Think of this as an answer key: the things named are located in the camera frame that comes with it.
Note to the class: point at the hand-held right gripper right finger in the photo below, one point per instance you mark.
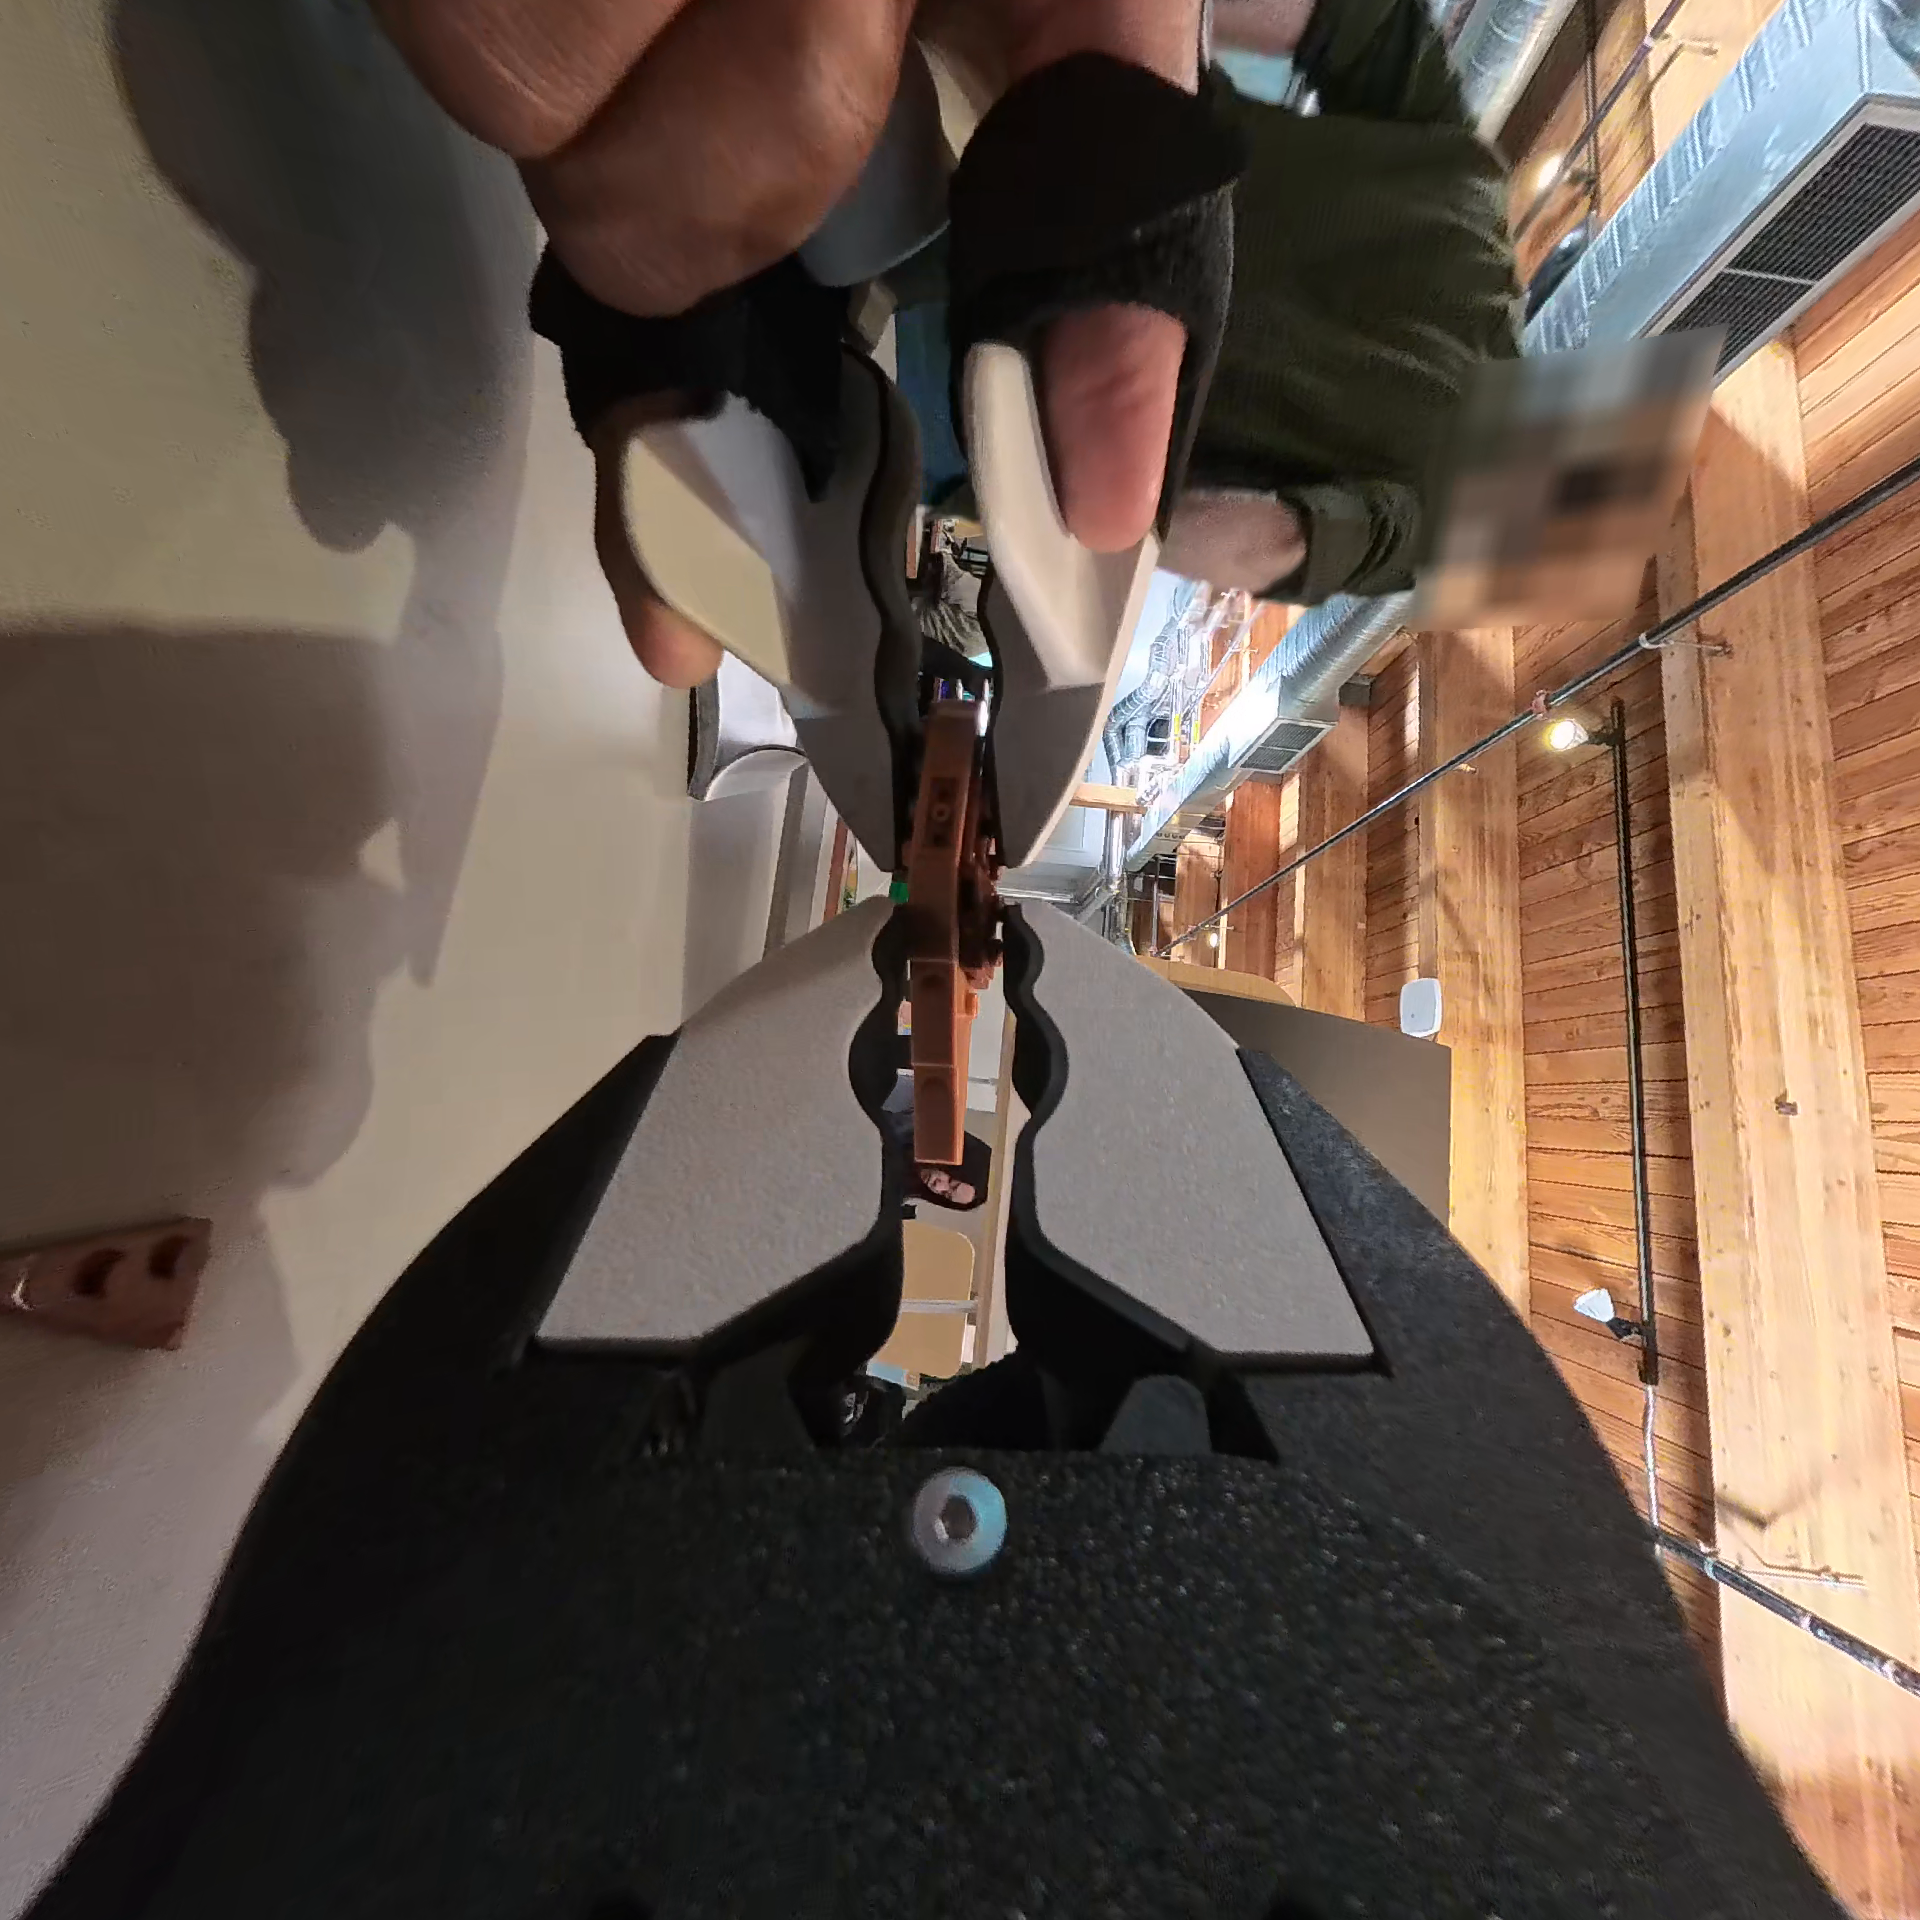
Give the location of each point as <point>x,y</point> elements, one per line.
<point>1184,1185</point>

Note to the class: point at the thin black rod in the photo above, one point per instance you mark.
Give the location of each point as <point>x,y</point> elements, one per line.
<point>1800,546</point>

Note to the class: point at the brown wedge brick plate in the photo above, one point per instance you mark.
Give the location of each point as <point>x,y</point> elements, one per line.
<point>106,1276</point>

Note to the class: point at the light grey desk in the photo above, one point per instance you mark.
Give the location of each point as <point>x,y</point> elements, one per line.
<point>150,974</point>

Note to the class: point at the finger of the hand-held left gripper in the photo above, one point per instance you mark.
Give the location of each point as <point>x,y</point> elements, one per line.
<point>1050,750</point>
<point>856,721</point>

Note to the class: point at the silver ventilation duct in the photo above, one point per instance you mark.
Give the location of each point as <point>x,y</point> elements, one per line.
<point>1319,662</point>

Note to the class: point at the black vertical rod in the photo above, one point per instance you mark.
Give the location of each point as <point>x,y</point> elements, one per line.
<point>1636,1050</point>

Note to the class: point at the person's left forearm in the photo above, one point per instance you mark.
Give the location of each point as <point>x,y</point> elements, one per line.
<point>1349,300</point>

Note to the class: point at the person's left hand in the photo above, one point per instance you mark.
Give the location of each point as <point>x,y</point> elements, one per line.
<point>675,119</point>

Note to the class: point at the orange toy brick model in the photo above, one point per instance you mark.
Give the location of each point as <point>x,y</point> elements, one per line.
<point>942,1050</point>

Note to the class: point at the white wall device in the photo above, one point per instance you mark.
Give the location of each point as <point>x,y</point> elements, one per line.
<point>1422,1009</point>

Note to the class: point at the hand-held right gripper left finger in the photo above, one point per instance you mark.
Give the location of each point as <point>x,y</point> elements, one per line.
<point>722,1172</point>

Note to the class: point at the ceiling spot lamp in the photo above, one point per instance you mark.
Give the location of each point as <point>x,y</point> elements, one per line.
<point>1564,735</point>

